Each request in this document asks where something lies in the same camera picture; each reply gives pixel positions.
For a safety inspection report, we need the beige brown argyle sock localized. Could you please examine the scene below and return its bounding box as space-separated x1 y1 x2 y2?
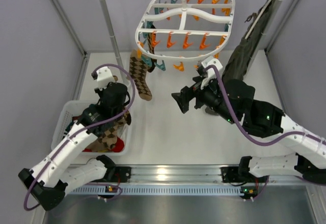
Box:
86 131 118 152
129 50 152 101

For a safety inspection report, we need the dark yellow argyle sock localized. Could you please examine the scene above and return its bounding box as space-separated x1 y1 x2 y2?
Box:
113 111 131 136

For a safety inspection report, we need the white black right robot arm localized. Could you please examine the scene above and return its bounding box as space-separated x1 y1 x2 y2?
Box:
224 79 325 185

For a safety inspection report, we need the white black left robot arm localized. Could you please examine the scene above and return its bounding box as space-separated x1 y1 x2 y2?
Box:
18 82 133 211

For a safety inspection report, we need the white round clip hanger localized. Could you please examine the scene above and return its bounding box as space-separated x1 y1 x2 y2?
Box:
137 0 228 71

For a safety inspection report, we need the olive green hanging garment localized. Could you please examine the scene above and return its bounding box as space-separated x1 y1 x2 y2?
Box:
205 0 280 115

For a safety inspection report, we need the white plastic laundry basket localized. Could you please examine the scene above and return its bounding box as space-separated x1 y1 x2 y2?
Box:
51 100 132 157

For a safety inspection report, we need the brown black argyle sock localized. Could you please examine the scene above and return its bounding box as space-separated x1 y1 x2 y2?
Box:
146 22 157 73

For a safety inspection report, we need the red sock in basket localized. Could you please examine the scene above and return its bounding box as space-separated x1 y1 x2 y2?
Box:
83 137 125 153

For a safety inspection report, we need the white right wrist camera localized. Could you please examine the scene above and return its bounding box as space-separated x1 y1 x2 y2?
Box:
198 56 223 90

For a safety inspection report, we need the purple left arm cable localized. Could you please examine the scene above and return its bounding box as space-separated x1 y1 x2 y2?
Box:
23 64 136 211

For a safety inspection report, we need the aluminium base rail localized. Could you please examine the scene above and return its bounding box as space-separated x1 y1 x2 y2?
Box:
42 164 319 184

